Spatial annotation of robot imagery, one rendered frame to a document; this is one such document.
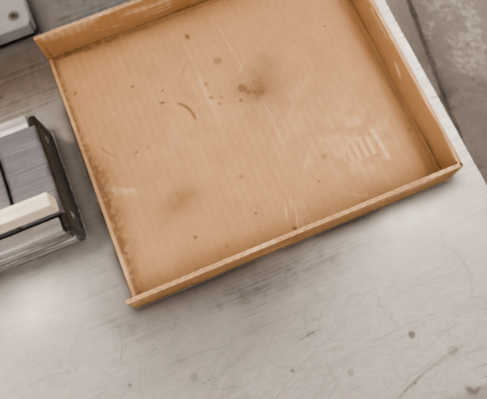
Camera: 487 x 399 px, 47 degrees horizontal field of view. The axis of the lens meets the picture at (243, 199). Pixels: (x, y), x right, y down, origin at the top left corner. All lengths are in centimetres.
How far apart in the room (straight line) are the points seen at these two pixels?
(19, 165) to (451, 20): 133
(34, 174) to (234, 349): 22
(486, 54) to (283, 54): 111
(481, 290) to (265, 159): 22
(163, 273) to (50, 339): 11
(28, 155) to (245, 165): 19
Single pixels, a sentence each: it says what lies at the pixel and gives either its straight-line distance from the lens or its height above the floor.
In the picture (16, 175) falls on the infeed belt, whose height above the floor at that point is 88.
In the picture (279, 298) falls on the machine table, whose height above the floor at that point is 83.
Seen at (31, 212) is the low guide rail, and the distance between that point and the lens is 45.
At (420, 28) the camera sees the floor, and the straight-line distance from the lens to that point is 161.
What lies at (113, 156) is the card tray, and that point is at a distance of 53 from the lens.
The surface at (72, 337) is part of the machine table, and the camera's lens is 51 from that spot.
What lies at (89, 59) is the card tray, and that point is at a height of 83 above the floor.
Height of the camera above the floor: 132
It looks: 75 degrees down
